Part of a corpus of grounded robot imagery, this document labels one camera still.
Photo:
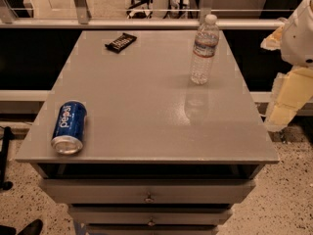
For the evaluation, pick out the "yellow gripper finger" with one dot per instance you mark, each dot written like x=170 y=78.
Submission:
x=273 y=41
x=290 y=92

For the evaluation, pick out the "black rxbar chocolate bar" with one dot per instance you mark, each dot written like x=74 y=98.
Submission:
x=123 y=41

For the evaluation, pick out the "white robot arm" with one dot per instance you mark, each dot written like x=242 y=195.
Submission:
x=297 y=37

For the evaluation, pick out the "clear plastic water bottle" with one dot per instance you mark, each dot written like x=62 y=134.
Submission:
x=204 y=49

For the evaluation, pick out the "grey drawer cabinet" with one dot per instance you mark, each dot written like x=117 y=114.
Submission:
x=161 y=155

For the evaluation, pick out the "metal railing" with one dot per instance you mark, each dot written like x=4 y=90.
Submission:
x=144 y=14

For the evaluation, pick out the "blue pepsi can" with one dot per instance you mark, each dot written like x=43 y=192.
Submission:
x=67 y=138

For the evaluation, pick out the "black stand base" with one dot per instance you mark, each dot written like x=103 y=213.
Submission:
x=7 y=137

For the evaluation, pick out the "black shoe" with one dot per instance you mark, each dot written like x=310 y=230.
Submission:
x=34 y=228

